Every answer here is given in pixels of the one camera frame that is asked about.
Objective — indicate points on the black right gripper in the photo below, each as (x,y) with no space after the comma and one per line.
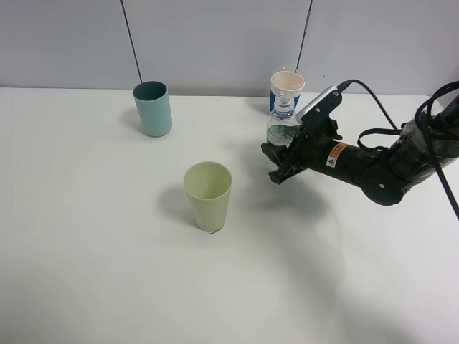
(310,151)

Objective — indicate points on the pale green plastic cup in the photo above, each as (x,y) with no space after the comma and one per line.
(208,185)

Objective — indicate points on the clear water bottle green label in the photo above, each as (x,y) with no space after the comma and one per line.
(282,126)

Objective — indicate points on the blue and white paper cup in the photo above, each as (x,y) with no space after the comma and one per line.
(287,81)

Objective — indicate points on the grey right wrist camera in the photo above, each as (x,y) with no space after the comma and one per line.
(318,101)

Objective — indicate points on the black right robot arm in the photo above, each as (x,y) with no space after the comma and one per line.
(424,146)

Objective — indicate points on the teal plastic cup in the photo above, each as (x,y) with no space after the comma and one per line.
(153,106)

